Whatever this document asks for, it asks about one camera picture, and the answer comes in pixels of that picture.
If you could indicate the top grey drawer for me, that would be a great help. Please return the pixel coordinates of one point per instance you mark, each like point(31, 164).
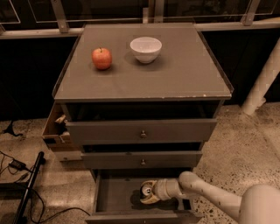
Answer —
point(140, 122)

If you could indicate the black stand bar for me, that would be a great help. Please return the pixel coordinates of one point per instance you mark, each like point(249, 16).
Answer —
point(27, 189)

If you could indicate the white diagonal pole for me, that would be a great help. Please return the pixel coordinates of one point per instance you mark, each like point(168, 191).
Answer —
point(270, 71)

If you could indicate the green soda can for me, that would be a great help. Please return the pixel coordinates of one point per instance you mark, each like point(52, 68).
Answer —
point(146, 191)

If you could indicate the bottom grey drawer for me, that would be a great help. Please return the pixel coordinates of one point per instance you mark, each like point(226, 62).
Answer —
point(117, 199)

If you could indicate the cardboard box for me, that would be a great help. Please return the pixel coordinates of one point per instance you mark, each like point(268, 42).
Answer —
point(57, 138)

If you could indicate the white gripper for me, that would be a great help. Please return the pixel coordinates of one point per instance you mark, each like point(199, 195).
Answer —
point(160, 189)

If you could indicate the red apple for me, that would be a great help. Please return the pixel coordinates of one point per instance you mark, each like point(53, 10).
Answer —
point(102, 58)

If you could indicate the grey drawer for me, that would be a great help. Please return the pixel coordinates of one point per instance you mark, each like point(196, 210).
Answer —
point(117, 199)
point(140, 122)
point(143, 155)

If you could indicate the middle grey drawer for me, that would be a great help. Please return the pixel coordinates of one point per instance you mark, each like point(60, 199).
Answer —
point(143, 155)

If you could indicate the metal railing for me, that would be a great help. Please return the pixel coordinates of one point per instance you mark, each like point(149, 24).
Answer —
point(21, 19)

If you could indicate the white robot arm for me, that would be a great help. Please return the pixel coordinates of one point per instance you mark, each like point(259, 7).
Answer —
point(260, 204)

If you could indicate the grey drawer cabinet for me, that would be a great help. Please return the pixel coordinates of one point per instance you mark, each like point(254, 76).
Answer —
point(183, 71)

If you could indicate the white ceramic bowl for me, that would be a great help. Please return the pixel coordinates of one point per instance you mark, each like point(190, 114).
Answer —
point(145, 49)

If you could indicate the black power adapter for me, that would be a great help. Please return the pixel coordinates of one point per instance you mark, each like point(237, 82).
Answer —
point(17, 165)

